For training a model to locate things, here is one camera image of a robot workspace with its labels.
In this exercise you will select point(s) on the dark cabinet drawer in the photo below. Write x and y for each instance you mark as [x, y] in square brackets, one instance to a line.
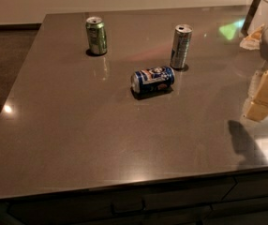
[77, 209]
[245, 204]

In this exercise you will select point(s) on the green soda can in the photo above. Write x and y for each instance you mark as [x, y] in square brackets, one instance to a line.
[96, 34]

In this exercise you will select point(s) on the dark cabinet drawer front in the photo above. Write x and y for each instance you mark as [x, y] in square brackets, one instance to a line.
[77, 209]

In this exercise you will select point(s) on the dark right cabinet drawer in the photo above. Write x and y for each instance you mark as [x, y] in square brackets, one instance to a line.
[245, 204]

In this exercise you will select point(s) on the tall silver can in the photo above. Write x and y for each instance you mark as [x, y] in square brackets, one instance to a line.
[180, 45]

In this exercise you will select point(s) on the blue pepsi can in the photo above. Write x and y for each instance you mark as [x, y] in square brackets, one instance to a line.
[152, 80]

